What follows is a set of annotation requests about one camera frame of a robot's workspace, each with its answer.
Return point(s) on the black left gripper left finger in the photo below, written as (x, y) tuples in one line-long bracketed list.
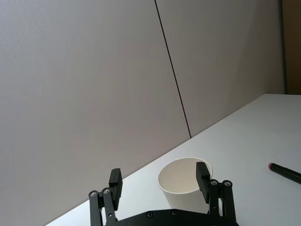
[(115, 188)]

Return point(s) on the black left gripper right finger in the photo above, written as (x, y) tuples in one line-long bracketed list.
[(215, 195)]

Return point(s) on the white paper cup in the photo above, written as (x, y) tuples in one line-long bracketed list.
[(181, 181)]

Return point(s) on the black marker with red end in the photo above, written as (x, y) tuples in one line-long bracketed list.
[(285, 173)]

